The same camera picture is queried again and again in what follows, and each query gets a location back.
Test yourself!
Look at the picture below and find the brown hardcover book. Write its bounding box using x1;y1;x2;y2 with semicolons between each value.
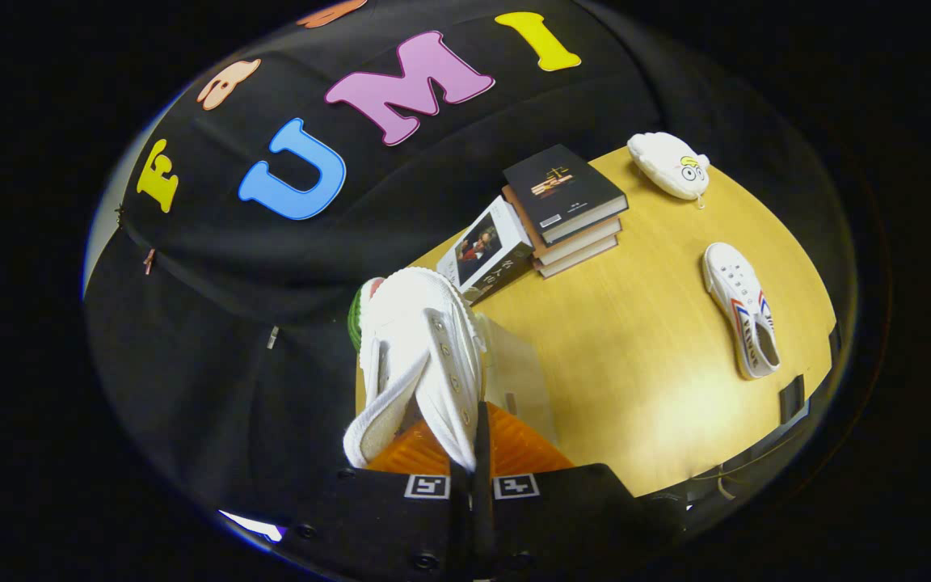
502;188;623;264
534;234;620;280

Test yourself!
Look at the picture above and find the white portrait cover book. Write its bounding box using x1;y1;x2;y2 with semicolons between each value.
436;196;535;306

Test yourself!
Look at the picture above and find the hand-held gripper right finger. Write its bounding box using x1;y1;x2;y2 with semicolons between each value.
474;402;686;582

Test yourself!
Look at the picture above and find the white canvas shoe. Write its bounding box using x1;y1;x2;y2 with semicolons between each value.
702;242;781;381
343;267;489;474

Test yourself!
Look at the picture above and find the white plush toy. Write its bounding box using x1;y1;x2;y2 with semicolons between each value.
627;132;711;209

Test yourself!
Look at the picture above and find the black hardcover book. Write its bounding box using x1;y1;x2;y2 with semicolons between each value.
503;144;630;245

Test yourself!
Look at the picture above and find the black table edge clamp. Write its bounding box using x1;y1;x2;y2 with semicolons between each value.
779;374;806;425

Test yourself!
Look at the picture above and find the beige fabric storage box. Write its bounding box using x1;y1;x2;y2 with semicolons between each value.
478;314;561;447

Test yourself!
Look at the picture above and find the watermelon slice toy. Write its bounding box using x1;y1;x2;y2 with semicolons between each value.
347;277;385;352

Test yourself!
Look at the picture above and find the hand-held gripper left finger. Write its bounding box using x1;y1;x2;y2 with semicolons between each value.
280;420;473;582

